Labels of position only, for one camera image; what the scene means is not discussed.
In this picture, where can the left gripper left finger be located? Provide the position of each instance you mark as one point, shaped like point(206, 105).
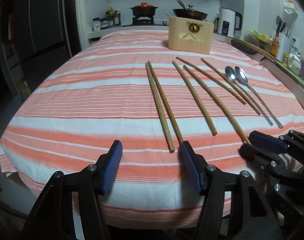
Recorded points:
point(51, 217)

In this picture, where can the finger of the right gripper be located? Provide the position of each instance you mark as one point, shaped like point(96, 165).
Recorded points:
point(267, 142)
point(260, 157)

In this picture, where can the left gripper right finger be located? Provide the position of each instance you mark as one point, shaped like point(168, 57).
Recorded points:
point(251, 217)

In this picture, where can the wooden chopstick three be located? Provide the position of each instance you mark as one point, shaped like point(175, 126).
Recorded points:
point(197, 99)

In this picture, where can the wooden chopstick six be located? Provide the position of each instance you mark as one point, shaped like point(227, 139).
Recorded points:
point(233, 86)

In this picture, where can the wooden chopstick five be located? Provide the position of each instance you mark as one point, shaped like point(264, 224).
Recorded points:
point(237, 96)

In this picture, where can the steel spoon one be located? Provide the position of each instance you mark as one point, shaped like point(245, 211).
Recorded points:
point(230, 74)

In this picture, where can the wooden chopstick two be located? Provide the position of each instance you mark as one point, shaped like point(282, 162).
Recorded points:
point(164, 102)

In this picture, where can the wooden chopstick four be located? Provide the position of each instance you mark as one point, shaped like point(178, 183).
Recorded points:
point(230, 117)

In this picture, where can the wooden chopstick one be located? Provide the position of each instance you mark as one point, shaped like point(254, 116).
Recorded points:
point(160, 110)

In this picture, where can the wooden cutting board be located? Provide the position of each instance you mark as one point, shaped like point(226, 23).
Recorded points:
point(257, 49)

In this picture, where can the brown sauce bottle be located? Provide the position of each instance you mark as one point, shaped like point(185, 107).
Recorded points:
point(275, 44)

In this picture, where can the white knife holder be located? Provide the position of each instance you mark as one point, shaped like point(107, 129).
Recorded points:
point(283, 38)

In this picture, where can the yellow snack bags basket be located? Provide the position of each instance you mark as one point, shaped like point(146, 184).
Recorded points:
point(260, 40)

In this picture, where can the white electric kettle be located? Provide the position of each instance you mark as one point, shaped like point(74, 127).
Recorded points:
point(229, 22)

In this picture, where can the cream utensil holder box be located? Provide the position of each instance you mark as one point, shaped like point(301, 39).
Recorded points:
point(190, 35)

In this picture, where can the striped orange white tablecloth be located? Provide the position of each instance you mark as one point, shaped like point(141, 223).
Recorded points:
point(103, 94)

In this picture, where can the black wok with lid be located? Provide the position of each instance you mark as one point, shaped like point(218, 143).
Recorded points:
point(189, 12)

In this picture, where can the black gas stove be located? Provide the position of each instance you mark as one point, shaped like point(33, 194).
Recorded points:
point(145, 21)

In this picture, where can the black pot orange lid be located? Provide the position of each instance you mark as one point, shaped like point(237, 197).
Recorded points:
point(144, 10)

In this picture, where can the sauce bottles group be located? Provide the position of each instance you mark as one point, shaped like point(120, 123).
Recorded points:
point(113, 17)

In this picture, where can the black refrigerator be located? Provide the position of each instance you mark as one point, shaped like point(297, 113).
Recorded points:
point(36, 38)

